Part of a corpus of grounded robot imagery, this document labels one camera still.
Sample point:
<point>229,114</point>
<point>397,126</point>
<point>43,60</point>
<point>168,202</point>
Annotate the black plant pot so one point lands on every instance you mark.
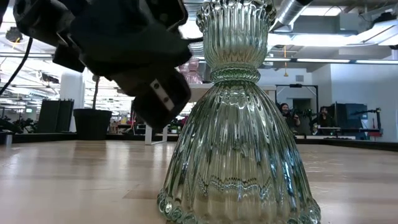
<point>92,124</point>

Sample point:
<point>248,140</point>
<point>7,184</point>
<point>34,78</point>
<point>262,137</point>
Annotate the black ceiling fixture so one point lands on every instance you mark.
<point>14,35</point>

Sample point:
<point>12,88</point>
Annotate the white perforated metal shelf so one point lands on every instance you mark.
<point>200,90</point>

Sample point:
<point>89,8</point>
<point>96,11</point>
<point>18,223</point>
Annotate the black background robot arm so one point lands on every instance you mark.
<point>377,116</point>

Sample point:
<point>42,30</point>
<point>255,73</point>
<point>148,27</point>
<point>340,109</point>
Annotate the green ribbed glass candle holder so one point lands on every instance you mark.
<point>236,140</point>

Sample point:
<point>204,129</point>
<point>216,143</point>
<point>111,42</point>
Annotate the person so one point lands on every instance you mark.
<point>323,116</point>
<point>287,116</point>

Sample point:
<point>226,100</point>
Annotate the black monitor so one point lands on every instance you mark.
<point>351,115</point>

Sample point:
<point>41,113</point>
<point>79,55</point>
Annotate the ceiling light strip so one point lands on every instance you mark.
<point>323,60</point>
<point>376,62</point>

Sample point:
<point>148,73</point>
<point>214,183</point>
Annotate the black cabinets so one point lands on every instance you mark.
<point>56,115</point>

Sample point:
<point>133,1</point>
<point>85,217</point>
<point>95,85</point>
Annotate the black metal frame stand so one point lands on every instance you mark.
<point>295,85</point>

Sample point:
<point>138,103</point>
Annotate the silver ventilation duct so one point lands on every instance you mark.
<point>287,15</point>

